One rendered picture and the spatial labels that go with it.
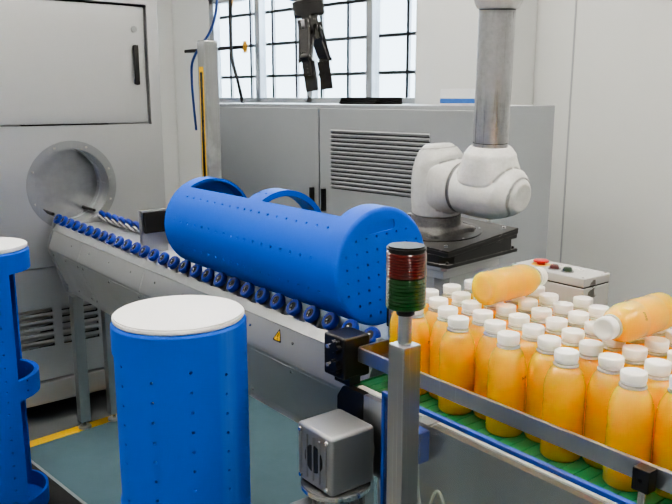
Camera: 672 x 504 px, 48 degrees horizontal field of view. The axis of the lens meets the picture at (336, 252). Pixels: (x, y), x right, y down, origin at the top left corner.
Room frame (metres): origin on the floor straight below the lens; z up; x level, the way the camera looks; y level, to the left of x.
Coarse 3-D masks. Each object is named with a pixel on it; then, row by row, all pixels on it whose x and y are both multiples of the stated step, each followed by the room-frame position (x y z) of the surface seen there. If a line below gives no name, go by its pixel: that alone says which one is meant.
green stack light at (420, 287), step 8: (392, 280) 1.13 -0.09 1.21; (400, 280) 1.12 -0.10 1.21; (416, 280) 1.12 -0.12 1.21; (424, 280) 1.13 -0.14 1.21; (392, 288) 1.13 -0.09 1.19; (400, 288) 1.12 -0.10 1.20; (408, 288) 1.12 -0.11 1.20; (416, 288) 1.12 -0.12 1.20; (424, 288) 1.13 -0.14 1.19; (392, 296) 1.13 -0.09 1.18; (400, 296) 1.12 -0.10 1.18; (408, 296) 1.12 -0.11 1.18; (416, 296) 1.12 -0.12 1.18; (424, 296) 1.13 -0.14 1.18; (392, 304) 1.13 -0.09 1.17; (400, 304) 1.12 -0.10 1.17; (408, 304) 1.12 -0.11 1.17; (416, 304) 1.12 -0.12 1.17; (424, 304) 1.14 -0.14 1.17
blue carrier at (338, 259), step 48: (192, 192) 2.28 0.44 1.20; (240, 192) 2.43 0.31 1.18; (288, 192) 2.06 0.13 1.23; (192, 240) 2.18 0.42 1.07; (240, 240) 1.97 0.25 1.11; (288, 240) 1.80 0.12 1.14; (336, 240) 1.67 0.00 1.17; (384, 240) 1.73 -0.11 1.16; (288, 288) 1.83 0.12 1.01; (336, 288) 1.65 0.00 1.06; (384, 288) 1.73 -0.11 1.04
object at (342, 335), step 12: (324, 336) 1.52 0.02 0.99; (336, 336) 1.49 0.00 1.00; (348, 336) 1.49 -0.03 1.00; (360, 336) 1.49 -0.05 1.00; (324, 348) 1.52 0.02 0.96; (336, 348) 1.47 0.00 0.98; (348, 348) 1.47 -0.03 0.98; (336, 360) 1.48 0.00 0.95; (348, 360) 1.47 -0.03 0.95; (336, 372) 1.47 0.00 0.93; (348, 372) 1.47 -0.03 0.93; (360, 372) 1.49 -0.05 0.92; (348, 384) 1.47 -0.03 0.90
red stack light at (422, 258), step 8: (392, 256) 1.13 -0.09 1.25; (400, 256) 1.12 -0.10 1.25; (408, 256) 1.12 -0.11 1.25; (416, 256) 1.12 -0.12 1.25; (424, 256) 1.13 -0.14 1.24; (392, 264) 1.13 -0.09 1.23; (400, 264) 1.12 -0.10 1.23; (408, 264) 1.12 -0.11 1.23; (416, 264) 1.12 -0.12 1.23; (424, 264) 1.13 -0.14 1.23; (392, 272) 1.13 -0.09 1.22; (400, 272) 1.12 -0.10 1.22; (408, 272) 1.12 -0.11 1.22; (416, 272) 1.12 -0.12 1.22; (424, 272) 1.13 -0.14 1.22; (408, 280) 1.12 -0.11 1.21
